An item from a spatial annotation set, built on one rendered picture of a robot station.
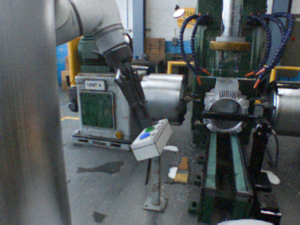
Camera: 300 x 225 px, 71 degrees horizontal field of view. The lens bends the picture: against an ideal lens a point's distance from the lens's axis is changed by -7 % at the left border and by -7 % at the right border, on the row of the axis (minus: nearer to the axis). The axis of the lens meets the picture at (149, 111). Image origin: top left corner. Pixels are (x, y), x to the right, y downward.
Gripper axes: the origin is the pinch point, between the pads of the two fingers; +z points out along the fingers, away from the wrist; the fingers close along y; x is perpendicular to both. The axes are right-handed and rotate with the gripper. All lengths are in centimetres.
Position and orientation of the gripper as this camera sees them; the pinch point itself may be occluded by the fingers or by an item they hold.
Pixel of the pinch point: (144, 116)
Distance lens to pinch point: 65.6
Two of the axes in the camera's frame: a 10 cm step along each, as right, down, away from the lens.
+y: 2.8, -2.8, 9.2
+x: -8.8, 3.1, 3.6
